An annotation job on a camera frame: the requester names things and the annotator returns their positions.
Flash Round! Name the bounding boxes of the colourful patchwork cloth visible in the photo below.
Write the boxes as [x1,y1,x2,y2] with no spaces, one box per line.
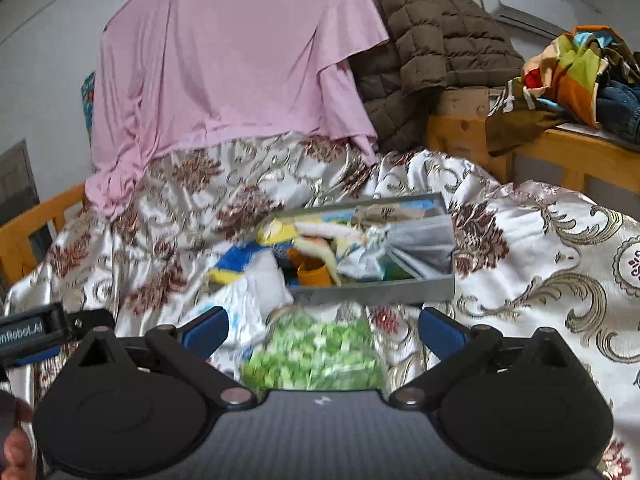
[520,25,640,128]

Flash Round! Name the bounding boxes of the olive brown cloth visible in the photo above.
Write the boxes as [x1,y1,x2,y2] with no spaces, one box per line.
[485,77,571,157]

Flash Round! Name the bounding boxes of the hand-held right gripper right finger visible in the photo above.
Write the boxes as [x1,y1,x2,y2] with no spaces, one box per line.
[389,306,571,408]

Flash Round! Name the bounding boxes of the white and light-blue cloth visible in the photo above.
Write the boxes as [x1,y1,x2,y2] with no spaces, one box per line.
[335,240,396,283]

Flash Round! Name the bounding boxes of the grey rectangular box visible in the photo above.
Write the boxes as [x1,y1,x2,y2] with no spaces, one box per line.
[272,192,457,307]

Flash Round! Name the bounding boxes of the brown quilted jacket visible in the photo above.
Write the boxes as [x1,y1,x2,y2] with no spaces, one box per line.
[347,0,526,153]

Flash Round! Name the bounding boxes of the orange plastic cup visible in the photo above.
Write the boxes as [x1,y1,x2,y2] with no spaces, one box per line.
[295,255,335,287]

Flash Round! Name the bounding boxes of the grey cloth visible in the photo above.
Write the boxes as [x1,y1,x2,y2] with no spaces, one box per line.
[387,217,455,278]

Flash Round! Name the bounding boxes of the person's left hand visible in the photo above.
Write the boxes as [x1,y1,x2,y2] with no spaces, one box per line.
[0,390,37,480]

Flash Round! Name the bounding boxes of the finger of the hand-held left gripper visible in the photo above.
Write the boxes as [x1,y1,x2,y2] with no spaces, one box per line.
[67,309,117,337]
[12,344,65,367]

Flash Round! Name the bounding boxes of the cartoon printed cloth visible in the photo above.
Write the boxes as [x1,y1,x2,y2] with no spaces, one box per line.
[207,200,436,286]

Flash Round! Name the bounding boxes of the jar of green paper stars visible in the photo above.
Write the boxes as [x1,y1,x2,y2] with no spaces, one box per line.
[240,305,388,392]

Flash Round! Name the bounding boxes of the beige drawstring bag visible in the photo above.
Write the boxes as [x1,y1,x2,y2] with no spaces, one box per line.
[357,205,428,228]

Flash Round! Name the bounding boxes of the white air conditioner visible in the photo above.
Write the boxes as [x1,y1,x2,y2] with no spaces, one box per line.
[475,0,581,41]

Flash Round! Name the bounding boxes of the white textured pouch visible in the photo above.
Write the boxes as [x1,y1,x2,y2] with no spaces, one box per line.
[295,222,351,242]

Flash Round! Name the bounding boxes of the wooden bed frame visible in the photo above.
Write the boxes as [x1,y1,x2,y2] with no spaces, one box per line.
[425,112,640,196]

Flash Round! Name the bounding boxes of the floral satin blanket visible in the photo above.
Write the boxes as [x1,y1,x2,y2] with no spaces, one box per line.
[0,132,640,480]

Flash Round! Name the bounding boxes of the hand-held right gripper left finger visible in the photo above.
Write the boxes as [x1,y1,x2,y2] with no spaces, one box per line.
[75,306,256,408]

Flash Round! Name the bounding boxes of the cardboard box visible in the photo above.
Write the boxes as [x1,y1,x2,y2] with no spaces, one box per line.
[435,87,493,118]

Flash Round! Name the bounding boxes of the colourful wall poster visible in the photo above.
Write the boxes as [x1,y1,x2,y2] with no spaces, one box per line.
[81,71,97,133]

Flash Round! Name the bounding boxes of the blue denim garment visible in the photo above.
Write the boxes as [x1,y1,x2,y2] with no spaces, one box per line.
[595,77,640,143]

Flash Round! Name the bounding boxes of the wooden slatted bed rail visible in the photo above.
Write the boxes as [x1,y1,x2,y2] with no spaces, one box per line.
[0,182,88,286]

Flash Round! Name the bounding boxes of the pink cloth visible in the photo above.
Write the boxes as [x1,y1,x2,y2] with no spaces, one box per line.
[85,0,391,218]

